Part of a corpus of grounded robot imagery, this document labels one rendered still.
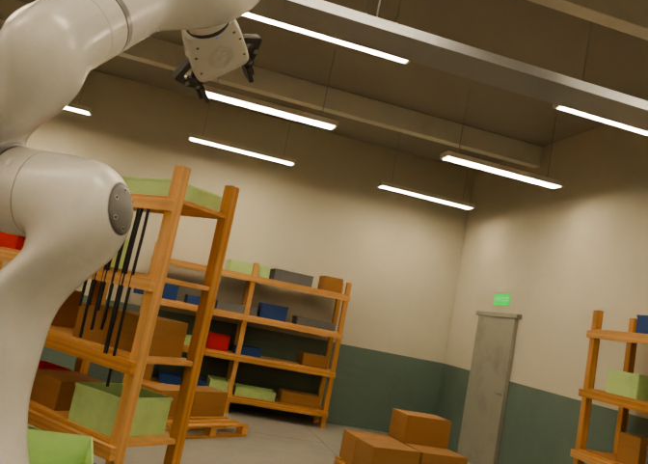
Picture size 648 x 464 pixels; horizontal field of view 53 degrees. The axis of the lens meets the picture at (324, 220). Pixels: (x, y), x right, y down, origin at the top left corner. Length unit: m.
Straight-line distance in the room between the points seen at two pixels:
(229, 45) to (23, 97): 0.49
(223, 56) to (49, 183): 0.51
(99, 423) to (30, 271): 3.38
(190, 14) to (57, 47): 0.25
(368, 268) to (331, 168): 1.77
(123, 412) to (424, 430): 4.45
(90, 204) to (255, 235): 9.71
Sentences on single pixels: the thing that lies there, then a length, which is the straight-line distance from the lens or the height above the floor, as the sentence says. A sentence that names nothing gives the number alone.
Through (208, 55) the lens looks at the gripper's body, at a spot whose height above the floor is 1.99.
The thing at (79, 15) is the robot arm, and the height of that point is 1.86.
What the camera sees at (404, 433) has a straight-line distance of 7.56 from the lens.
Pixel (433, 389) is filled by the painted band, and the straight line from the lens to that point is 11.33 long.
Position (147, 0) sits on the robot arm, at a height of 1.94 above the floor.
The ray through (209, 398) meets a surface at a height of 0.36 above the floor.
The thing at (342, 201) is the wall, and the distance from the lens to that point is 10.76.
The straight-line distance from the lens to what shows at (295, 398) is 10.10.
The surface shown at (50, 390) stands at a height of 0.83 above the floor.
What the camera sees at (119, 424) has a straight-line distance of 3.91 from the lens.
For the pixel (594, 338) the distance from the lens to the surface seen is 7.08.
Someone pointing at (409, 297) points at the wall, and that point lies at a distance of 11.05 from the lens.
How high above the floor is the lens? 1.60
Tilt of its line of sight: 8 degrees up
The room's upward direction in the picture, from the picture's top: 11 degrees clockwise
